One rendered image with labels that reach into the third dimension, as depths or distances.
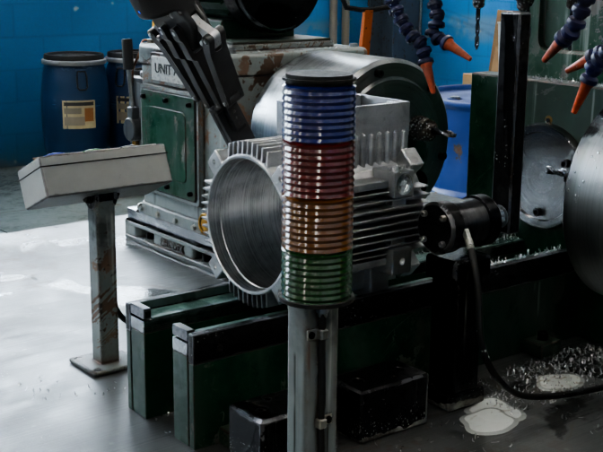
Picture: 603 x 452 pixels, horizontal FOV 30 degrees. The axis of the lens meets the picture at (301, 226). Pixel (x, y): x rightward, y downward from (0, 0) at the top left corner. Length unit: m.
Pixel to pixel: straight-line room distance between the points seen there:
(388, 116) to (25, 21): 6.00
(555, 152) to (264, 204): 0.43
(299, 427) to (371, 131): 0.43
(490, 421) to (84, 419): 0.46
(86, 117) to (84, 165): 5.16
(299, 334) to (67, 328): 0.71
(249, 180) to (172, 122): 0.55
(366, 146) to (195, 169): 0.59
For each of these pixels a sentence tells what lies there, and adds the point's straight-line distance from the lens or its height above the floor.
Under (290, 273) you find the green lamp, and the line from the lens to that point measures 0.92.
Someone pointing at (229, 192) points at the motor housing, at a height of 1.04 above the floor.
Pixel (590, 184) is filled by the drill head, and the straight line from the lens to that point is 1.26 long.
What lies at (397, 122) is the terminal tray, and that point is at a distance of 1.32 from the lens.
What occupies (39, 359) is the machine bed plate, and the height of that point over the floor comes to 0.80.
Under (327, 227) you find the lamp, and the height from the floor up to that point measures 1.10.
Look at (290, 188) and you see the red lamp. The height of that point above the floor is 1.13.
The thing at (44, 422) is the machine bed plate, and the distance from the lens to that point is 1.30.
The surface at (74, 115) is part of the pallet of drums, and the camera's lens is 6.51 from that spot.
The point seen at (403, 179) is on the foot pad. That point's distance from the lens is 1.28.
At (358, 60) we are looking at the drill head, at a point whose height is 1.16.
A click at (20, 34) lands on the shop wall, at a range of 7.21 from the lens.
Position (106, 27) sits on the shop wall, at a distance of 7.48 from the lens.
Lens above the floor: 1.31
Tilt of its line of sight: 14 degrees down
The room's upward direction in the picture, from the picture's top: 1 degrees clockwise
